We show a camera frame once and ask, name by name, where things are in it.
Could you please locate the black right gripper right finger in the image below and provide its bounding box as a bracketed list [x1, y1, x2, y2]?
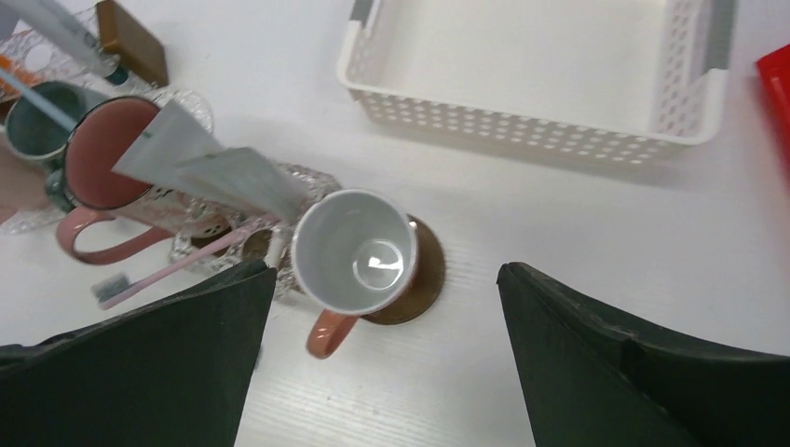
[497, 262, 789, 446]

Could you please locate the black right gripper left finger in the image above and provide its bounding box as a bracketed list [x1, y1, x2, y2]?
[1, 261, 277, 446]

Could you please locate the pale pink toothbrush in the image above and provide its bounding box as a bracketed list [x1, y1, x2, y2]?
[90, 216, 283, 310]

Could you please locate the orange-pink mug white inside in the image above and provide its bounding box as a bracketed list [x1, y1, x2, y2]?
[291, 189, 419, 359]

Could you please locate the orange capped toothpaste tube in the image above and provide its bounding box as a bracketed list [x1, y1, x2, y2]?
[112, 101, 224, 199]

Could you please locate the pink mug white inside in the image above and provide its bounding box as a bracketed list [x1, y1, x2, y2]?
[1, 136, 50, 224]

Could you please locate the pink ghost pattern mug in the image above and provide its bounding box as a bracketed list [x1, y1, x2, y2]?
[55, 95, 180, 267]

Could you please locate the white blue toothbrush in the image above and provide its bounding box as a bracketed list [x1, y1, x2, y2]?
[1, 70, 77, 131]

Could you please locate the grey-green ceramic mug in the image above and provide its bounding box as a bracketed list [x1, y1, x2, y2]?
[3, 81, 109, 213]

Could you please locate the white toothpaste tube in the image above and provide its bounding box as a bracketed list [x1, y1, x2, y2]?
[1, 0, 129, 86]

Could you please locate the clear acrylic toothbrush holder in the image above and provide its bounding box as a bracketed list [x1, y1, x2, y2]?
[185, 162, 342, 305]

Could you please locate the white pink toothbrush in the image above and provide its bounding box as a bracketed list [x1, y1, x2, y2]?
[264, 224, 291, 269]

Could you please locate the black capped toothpaste tube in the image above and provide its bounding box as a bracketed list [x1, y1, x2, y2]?
[174, 147, 308, 224]

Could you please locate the wooden acrylic toothbrush holder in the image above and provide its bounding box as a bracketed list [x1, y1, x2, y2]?
[1, 1, 170, 96]

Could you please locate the clear textured acrylic tray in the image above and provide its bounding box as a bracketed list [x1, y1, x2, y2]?
[1, 88, 214, 235]

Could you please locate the brown oval wooden tray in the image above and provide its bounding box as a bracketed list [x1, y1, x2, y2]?
[362, 215, 446, 325]

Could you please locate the red plastic organizer tray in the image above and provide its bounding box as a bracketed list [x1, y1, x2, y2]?
[756, 45, 789, 173]

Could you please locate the white perforated plastic basket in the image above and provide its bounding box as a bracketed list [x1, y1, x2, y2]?
[337, 1, 737, 166]

